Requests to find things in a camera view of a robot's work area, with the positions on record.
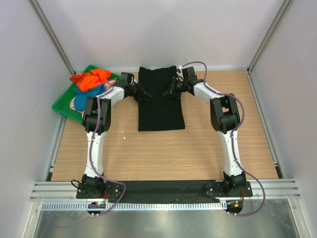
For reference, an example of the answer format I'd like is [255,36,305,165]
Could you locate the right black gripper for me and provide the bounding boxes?
[162,77,187,99]

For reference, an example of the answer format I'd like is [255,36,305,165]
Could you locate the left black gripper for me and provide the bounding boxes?
[128,82,153,103]

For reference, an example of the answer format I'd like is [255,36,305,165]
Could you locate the black t shirt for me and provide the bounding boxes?
[138,66,185,131]

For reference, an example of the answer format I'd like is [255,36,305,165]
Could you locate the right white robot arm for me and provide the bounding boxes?
[162,76,247,196]

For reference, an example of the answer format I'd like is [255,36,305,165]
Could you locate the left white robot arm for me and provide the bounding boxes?
[76,82,153,199]

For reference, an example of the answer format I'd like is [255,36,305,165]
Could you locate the pink t shirt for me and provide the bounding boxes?
[70,78,116,113]

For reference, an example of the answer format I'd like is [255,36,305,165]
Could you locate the orange t shirt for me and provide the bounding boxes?
[69,68,111,92]

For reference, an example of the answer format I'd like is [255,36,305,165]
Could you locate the blue t shirt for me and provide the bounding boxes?
[73,84,106,111]

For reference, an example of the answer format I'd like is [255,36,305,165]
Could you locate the green plastic tray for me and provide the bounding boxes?
[52,65,124,123]

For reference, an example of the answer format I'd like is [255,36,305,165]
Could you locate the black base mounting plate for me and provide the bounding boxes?
[76,179,253,199]

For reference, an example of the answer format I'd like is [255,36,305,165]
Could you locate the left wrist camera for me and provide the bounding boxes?
[116,72,134,87]

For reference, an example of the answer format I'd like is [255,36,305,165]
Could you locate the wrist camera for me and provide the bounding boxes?
[177,66,198,84]
[116,72,134,87]

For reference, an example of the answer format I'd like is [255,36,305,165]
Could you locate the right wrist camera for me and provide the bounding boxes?
[177,66,198,84]

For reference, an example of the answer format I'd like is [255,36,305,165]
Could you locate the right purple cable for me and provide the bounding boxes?
[178,61,266,218]

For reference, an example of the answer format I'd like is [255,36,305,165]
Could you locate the left aluminium corner post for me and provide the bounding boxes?
[28,0,76,75]

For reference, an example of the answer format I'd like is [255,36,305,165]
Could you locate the aluminium corner post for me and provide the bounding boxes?
[247,0,293,74]
[28,0,76,75]

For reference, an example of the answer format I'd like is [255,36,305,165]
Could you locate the right aluminium corner post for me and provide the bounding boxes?
[247,0,293,74]

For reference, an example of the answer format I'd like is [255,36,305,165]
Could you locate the slotted grey cable duct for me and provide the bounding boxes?
[41,200,227,211]

